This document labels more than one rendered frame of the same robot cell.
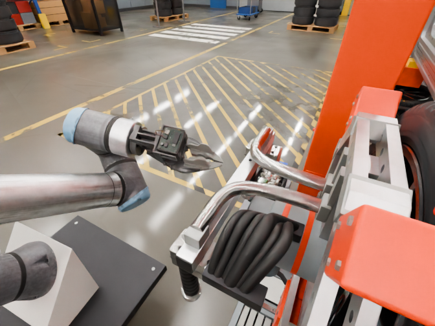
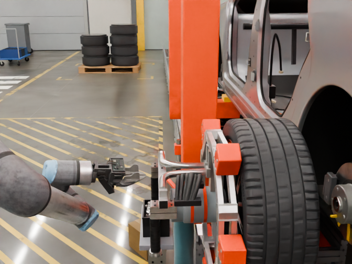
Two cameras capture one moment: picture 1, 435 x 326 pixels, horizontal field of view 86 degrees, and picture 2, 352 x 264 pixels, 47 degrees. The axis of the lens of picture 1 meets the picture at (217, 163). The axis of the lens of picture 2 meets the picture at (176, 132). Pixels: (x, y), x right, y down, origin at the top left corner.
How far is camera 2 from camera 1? 110 cm
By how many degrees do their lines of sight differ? 34
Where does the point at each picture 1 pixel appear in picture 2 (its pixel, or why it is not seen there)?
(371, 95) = (208, 122)
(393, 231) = (224, 146)
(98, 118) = (68, 162)
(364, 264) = (221, 154)
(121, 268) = not seen: outside the picture
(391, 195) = not seen: hidden behind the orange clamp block
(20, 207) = (71, 205)
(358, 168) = (213, 144)
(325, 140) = (191, 158)
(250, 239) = (188, 178)
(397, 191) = not seen: hidden behind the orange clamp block
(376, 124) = (213, 132)
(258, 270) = (195, 187)
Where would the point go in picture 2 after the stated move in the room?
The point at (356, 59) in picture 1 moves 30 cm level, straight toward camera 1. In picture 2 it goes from (193, 106) to (198, 125)
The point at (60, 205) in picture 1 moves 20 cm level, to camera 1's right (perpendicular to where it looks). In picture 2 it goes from (77, 209) to (133, 194)
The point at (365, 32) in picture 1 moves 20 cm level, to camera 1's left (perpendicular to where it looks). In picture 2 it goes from (193, 93) to (154, 98)
